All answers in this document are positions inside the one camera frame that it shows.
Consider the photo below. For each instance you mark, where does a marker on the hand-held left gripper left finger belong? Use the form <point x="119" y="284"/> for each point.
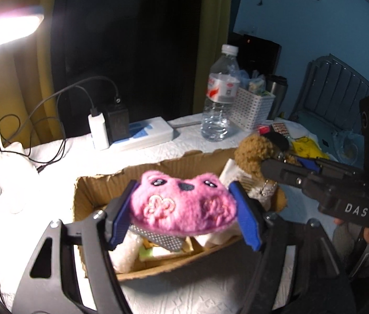
<point x="120" y="219"/>

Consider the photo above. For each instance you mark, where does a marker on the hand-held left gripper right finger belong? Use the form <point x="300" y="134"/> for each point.
<point x="248" y="219"/>

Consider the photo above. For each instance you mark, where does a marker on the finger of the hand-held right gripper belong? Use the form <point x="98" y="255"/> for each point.
<point x="282" y="171"/>
<point x="310" y="165"/>

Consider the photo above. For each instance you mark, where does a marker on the brown plush toy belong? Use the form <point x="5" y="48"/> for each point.
<point x="253" y="157"/>

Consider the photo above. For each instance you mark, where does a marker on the white textured cloth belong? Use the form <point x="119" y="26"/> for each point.
<point x="125" y="255"/>

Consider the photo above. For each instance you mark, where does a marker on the grey mesh cloth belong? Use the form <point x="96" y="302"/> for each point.
<point x="158" y="238"/>

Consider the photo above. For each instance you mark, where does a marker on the green duck tissue packet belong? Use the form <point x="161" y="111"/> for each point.
<point x="146" y="253"/>

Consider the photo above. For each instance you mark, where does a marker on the white tissue sheet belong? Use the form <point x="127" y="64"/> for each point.
<point x="232" y="173"/>

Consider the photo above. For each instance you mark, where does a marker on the pink plush toy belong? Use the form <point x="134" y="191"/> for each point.
<point x="181" y="202"/>

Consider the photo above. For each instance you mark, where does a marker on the cardboard box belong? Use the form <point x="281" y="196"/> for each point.
<point x="158" y="270"/>

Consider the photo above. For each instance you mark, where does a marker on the person's right forearm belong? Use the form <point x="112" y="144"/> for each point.
<point x="344" y="245"/>

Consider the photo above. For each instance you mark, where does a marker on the yellow tissue packet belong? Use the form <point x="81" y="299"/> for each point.
<point x="308" y="148"/>

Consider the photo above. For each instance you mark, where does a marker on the black round pouch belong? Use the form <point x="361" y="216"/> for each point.
<point x="277" y="141"/>

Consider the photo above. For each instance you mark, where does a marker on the colourful dotted card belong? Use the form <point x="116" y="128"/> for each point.
<point x="281" y="128"/>

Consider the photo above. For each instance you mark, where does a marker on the white plastic basket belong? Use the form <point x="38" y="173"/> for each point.
<point x="253" y="109"/>

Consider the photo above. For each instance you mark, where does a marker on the steel thermos mug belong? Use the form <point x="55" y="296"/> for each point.
<point x="277" y="86"/>

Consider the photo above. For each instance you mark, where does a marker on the white power strip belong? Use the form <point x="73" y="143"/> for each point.
<point x="145" y="134"/>

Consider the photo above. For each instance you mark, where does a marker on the white charger plug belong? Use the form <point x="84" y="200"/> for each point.
<point x="98" y="130"/>

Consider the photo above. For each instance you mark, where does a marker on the clear water bottle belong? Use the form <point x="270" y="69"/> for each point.
<point x="218" y="104"/>

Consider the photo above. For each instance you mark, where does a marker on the plastic bags in basket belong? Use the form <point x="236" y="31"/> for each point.
<point x="253" y="81"/>

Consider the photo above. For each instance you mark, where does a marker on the white tablecloth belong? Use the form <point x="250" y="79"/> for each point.
<point x="187" y="294"/>

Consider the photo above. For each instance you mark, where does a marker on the black power adapter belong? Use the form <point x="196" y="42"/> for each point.
<point x="116" y="122"/>

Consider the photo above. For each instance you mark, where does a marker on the white desk lamp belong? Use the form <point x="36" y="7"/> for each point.
<point x="11" y="176"/>

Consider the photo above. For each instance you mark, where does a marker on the black monitor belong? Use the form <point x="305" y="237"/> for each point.
<point x="256" y="52"/>

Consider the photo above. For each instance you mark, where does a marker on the yellow curtain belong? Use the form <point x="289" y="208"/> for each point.
<point x="212" y="39"/>
<point x="30" y="81"/>

